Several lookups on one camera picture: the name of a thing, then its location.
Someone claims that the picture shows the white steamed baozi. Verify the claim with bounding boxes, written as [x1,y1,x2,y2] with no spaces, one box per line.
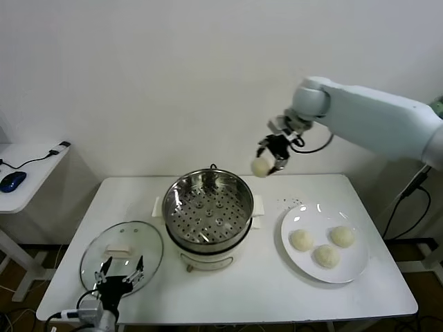
[251,156,274,178]
[314,244,340,269]
[329,226,356,249]
[289,229,314,250]

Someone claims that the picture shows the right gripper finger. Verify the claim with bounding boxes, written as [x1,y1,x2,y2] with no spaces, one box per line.
[255,136,274,158]
[268,156,289,176]

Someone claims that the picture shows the white round plate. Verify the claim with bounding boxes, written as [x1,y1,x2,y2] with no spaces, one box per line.
[280,204,369,284]

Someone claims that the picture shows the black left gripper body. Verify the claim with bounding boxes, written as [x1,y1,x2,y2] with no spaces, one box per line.
[96,275,134,311]

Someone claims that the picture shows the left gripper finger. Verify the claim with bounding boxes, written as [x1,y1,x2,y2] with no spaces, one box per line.
[93,256,114,284]
[126,255,145,284]

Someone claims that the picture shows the pale green appliance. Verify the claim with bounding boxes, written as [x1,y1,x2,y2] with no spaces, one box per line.
[427,98,443,120]

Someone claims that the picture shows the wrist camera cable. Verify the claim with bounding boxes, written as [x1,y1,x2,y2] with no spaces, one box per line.
[292,131,335,154]
[44,290,101,322]

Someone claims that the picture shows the blue computer mouse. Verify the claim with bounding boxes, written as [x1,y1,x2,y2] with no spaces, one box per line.
[0,171,28,194]

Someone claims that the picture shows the black power adapter with cables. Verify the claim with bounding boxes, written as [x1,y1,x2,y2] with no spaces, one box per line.
[377,165,433,241]

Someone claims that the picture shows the white side table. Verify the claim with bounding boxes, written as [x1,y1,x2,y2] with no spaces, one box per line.
[0,141,72,302]

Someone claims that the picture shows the black cable with connector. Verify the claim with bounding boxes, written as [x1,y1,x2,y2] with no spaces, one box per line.
[0,141,72,171]

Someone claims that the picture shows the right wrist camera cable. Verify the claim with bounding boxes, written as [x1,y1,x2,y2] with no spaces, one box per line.
[292,131,335,154]

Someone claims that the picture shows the stainless steel steamer basket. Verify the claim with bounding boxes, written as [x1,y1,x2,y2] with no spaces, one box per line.
[153,168,266,252]

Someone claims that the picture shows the white electric cooker base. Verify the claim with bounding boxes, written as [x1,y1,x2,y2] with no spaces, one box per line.
[165,214,261,274]

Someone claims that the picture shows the scattered dark crumbs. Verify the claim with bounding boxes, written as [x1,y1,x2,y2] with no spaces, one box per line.
[276,197,304,210]

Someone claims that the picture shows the glass pot lid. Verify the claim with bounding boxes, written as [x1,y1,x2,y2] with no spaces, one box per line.
[80,221,164,299]

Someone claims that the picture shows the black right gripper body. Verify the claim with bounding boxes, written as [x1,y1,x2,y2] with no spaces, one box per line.
[266,134,295,160]

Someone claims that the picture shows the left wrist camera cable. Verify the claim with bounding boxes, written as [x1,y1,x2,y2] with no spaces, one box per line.
[44,290,101,322]

